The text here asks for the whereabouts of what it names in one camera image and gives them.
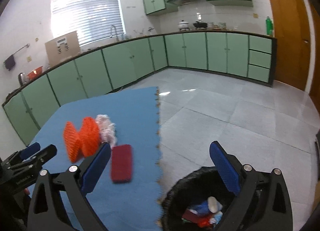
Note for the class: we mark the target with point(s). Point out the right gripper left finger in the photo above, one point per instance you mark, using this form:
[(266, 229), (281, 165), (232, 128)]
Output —
[(47, 211)]

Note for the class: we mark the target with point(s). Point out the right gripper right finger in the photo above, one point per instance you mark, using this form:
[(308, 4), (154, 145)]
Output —
[(262, 200)]

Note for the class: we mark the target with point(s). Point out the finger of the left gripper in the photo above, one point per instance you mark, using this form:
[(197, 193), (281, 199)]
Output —
[(30, 150), (37, 160)]

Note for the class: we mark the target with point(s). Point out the orange mesh bag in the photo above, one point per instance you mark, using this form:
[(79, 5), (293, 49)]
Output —
[(82, 143)]

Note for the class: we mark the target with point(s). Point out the light blue snack packet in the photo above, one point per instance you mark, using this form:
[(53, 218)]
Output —
[(215, 219)]

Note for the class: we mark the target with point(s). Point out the blue plastic bag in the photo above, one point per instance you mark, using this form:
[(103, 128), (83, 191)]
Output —
[(201, 209)]

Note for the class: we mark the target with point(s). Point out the pink white wrapper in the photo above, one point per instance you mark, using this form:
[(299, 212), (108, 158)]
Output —
[(107, 130)]

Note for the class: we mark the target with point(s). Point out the dark red sponge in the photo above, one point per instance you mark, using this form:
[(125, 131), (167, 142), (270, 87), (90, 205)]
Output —
[(121, 164)]

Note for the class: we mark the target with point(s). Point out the red cylindrical can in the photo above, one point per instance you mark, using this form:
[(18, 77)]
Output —
[(205, 221)]

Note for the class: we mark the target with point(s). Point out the dark red cloth pad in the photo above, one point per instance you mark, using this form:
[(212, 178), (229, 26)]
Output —
[(191, 216)]

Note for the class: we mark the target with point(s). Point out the black trash bin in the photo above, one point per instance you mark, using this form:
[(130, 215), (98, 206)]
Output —
[(191, 190)]

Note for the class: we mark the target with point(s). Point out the green lower kitchen cabinets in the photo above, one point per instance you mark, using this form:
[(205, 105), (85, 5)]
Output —
[(242, 55)]

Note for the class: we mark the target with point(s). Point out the electric kettle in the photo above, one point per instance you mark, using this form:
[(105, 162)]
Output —
[(22, 79)]

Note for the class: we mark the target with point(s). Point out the orange basin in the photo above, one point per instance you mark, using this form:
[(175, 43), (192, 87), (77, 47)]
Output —
[(35, 73)]

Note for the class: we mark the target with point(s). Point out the dark hanging towel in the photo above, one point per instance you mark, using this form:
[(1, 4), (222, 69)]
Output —
[(10, 62)]

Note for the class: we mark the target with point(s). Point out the brown cardboard box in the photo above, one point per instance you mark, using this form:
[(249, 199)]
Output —
[(62, 48)]

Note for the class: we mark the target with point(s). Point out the sink faucet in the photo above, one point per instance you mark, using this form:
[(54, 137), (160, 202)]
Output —
[(113, 33)]

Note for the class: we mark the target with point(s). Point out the window with white blinds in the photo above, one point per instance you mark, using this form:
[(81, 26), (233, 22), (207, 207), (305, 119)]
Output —
[(91, 19)]

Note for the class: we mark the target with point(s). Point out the green bottle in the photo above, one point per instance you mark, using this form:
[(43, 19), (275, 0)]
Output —
[(269, 26)]

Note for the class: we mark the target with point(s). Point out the black wok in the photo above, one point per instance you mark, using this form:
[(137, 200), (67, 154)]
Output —
[(199, 25)]

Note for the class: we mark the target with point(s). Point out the white cooking pot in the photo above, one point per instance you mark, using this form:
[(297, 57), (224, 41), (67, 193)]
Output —
[(183, 26)]

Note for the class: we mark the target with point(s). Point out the wall towel rail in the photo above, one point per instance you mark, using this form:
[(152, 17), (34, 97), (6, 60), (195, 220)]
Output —
[(25, 46)]

